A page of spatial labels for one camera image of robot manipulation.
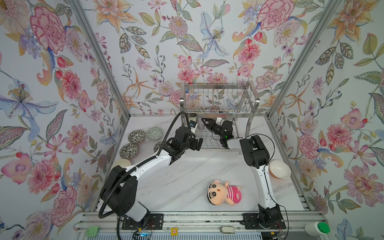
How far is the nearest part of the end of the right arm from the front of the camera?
0.88 m

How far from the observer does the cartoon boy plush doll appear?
0.76 meters

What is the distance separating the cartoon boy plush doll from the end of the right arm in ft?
0.73
